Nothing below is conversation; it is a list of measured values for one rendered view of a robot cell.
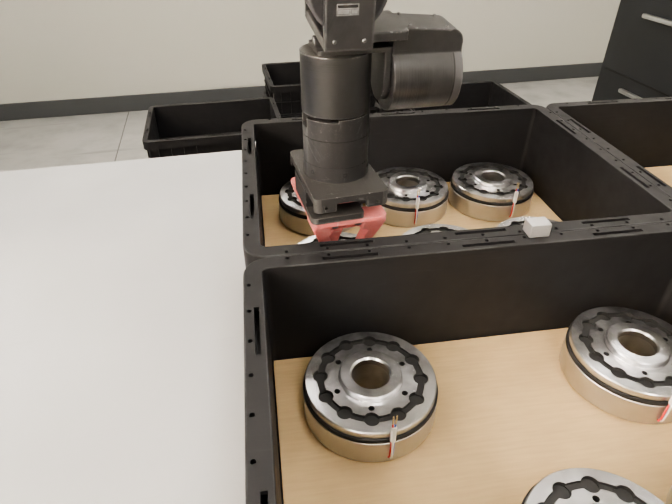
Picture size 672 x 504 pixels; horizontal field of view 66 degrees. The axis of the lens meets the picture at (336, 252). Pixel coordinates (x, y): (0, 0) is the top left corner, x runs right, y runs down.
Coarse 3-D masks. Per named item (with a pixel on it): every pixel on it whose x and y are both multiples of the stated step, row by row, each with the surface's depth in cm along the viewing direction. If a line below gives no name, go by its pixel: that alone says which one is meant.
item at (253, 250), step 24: (264, 120) 65; (288, 120) 65; (384, 120) 66; (552, 120) 65; (624, 168) 54; (648, 192) 50; (624, 216) 46; (648, 216) 46; (360, 240) 43; (384, 240) 43; (408, 240) 43; (432, 240) 43; (456, 240) 43
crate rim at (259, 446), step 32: (288, 256) 41; (320, 256) 41; (352, 256) 41; (384, 256) 41; (416, 256) 42; (448, 256) 42; (256, 288) 38; (256, 320) 37; (256, 352) 35; (256, 384) 31; (256, 416) 29; (256, 448) 27; (256, 480) 26
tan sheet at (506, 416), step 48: (528, 336) 48; (288, 384) 43; (480, 384) 43; (528, 384) 43; (288, 432) 40; (432, 432) 40; (480, 432) 40; (528, 432) 40; (576, 432) 40; (624, 432) 40; (288, 480) 36; (336, 480) 36; (384, 480) 36; (432, 480) 36; (480, 480) 36; (528, 480) 36
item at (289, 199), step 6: (288, 186) 65; (282, 192) 64; (288, 192) 65; (294, 192) 64; (282, 198) 63; (288, 198) 63; (294, 198) 63; (288, 204) 61; (294, 204) 61; (300, 204) 62; (294, 210) 61; (300, 210) 60
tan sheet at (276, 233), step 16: (272, 208) 67; (448, 208) 67; (544, 208) 67; (272, 224) 64; (384, 224) 64; (448, 224) 64; (464, 224) 64; (480, 224) 64; (496, 224) 64; (272, 240) 61; (288, 240) 61
